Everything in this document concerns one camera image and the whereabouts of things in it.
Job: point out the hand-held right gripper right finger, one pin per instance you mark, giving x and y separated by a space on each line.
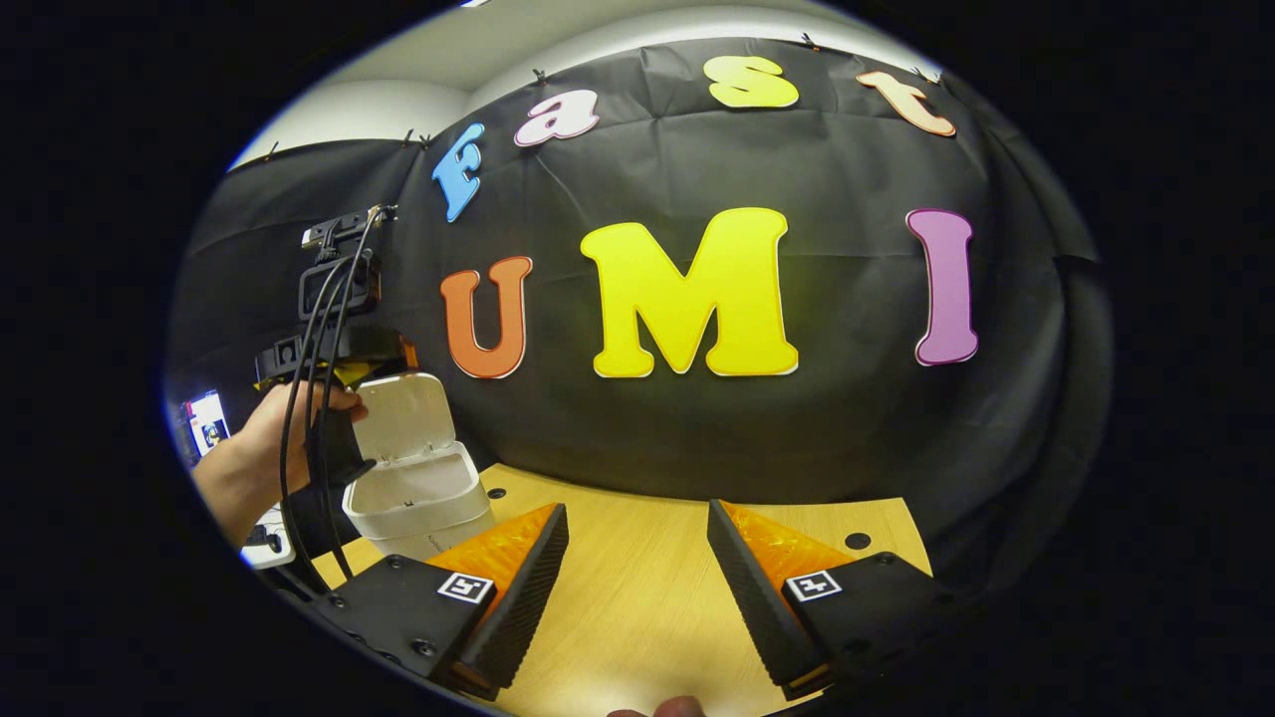
757 597

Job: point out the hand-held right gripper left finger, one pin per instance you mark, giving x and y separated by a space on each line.
518 607

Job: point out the white desktop garbage bin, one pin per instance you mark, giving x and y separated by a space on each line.
418 488

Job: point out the wooden desktop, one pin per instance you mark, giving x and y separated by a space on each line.
637 597

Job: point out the computer monitor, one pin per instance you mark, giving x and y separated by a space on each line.
209 423

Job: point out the black backdrop cloth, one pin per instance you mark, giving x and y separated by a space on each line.
847 448

